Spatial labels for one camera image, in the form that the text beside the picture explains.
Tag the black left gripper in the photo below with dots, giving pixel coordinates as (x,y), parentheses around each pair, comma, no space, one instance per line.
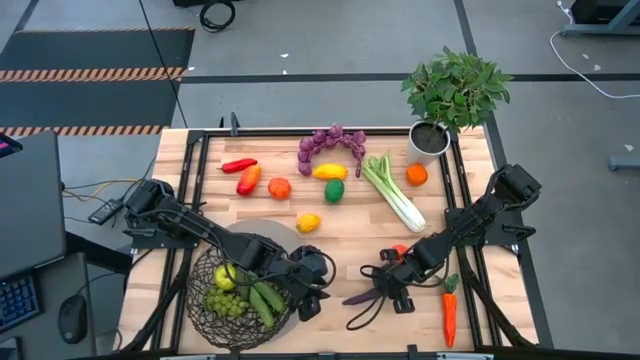
(310,272)

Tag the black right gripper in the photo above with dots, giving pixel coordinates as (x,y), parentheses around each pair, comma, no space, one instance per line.
(397,280)

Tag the bumpy orange pepper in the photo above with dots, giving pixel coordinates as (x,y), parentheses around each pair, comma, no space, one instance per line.
(400,250)

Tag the purple eggplant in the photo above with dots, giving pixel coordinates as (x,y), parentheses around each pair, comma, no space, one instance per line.
(361,298)

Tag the orange carrot with green top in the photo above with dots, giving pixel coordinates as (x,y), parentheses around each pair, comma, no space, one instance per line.
(449,312)

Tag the yellow lemon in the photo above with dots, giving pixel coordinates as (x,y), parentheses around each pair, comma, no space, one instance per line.
(308,223)

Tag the pale green celery stalk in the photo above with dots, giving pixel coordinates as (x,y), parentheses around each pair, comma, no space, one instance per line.
(395,195)

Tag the green grape bunch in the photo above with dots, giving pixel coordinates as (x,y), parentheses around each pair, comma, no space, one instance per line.
(226,302)

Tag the green apple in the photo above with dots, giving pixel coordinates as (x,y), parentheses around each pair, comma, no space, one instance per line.
(225,277)

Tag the round orange fruit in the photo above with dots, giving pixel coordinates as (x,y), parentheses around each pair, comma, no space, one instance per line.
(416,175)

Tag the orange-red tomato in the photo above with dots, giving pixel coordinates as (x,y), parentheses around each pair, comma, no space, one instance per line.
(279,189)

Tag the yellow-orange mango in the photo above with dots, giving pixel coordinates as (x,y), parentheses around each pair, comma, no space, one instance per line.
(330,172)

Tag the red and yellow mango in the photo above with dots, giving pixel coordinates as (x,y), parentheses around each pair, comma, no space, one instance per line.
(248,180)

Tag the red chili pepper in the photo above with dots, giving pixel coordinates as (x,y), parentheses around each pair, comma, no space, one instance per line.
(240,165)

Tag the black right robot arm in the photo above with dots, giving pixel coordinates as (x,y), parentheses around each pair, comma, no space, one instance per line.
(480,215)

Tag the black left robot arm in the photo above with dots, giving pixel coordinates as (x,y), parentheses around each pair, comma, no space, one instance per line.
(200,230)

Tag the dark woven wicker basket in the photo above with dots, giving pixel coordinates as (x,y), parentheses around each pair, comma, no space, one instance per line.
(225,330)

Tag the grey round placemat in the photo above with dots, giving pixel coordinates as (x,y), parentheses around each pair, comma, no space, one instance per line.
(270,230)

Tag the white cup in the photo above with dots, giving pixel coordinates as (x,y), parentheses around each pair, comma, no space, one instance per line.
(425,147)

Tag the green leafy plant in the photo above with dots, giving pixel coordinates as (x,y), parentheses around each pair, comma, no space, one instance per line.
(455,90)

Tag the black power adapter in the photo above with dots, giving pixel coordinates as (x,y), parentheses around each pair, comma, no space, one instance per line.
(106,211)

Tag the black computer mouse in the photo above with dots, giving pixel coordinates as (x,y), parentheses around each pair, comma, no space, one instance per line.
(73,318)

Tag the dark grey desk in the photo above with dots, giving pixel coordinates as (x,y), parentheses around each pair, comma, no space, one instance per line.
(60,280)

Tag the grey furniture foot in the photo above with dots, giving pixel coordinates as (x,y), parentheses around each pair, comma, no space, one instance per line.
(625,162)

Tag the black keyboard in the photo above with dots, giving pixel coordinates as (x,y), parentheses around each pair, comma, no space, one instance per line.
(17,302)

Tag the dark grey monitor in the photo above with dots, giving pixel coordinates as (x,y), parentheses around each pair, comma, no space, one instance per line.
(30,205)

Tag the black hazard-striped floor mat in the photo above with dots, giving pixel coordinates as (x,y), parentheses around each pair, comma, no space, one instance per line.
(90,100)

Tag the small screen with pink glow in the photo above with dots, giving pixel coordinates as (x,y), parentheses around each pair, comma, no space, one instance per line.
(7,145)

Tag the black aluminium table frame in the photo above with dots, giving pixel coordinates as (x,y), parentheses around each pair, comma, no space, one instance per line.
(470,310)

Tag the grey desk leg frame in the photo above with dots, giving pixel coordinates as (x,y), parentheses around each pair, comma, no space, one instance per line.
(610,20)

